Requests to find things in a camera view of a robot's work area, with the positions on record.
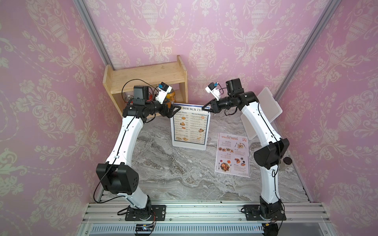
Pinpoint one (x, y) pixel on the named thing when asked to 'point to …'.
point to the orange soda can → (170, 98)
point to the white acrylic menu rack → (196, 146)
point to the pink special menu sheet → (232, 156)
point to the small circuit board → (144, 227)
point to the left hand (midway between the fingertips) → (173, 104)
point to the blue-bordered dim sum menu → (190, 124)
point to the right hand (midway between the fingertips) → (204, 107)
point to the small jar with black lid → (287, 161)
